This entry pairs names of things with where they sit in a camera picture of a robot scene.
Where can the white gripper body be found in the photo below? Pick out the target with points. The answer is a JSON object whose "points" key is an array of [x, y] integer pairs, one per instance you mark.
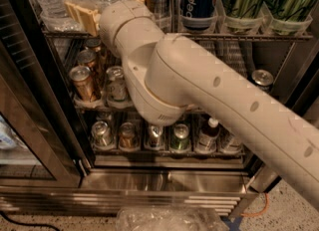
{"points": [[111, 19]]}

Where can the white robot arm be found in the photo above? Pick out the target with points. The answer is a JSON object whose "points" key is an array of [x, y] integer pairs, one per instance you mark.
{"points": [[166, 73]]}

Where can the gold can bottom shelf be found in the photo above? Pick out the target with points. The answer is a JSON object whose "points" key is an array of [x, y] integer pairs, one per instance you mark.
{"points": [[128, 137]]}

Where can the silver can bottom shelf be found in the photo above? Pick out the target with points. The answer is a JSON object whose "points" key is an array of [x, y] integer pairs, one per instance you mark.
{"points": [[155, 135]]}

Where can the stainless steel fridge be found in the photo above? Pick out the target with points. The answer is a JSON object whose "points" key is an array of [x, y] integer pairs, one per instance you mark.
{"points": [[112, 179]]}

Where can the green can bottom shelf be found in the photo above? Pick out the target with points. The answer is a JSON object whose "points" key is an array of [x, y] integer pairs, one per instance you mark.
{"points": [[179, 137]]}

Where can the glass fridge door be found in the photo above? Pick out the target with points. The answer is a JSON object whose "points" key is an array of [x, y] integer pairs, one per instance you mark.
{"points": [[31, 91]]}

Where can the brown bottle white cap left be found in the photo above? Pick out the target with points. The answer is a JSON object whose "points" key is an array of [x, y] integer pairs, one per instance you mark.
{"points": [[207, 137]]}

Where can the brown bottle white cap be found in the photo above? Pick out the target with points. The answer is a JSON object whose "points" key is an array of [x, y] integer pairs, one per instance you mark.
{"points": [[229, 143], [207, 137]]}

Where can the brown bottle white cap right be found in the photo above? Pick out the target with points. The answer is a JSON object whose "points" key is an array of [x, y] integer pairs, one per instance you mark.
{"points": [[229, 143]]}

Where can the gold can back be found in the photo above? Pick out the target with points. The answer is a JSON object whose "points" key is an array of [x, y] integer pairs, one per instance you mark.
{"points": [[96, 45]]}

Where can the gold can middle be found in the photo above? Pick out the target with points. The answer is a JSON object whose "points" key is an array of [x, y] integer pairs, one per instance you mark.
{"points": [[89, 58]]}

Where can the blue Pepsi can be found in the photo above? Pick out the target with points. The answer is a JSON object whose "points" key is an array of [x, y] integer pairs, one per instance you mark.
{"points": [[196, 14]]}

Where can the white green soda can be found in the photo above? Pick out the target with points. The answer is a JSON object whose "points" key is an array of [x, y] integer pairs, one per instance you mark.
{"points": [[116, 85]]}

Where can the gold can front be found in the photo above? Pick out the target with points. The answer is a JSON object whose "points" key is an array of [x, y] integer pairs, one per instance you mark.
{"points": [[85, 84]]}

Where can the green silver can bottom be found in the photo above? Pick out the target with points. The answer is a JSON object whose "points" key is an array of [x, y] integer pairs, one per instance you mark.
{"points": [[102, 134]]}

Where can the dark blue soda can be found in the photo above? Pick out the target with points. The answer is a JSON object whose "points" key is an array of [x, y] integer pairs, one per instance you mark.
{"points": [[262, 79]]}

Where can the clear plastic bag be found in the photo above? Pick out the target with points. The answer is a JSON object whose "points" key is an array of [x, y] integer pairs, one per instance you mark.
{"points": [[168, 219]]}

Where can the top wire shelf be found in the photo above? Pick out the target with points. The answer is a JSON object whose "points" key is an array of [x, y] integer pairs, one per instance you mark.
{"points": [[201, 37]]}

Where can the wire shelf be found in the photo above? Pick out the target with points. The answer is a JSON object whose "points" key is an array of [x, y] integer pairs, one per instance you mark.
{"points": [[201, 37], [129, 109]]}

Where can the middle wire shelf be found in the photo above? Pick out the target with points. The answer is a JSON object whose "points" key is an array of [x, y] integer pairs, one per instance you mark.
{"points": [[129, 109]]}

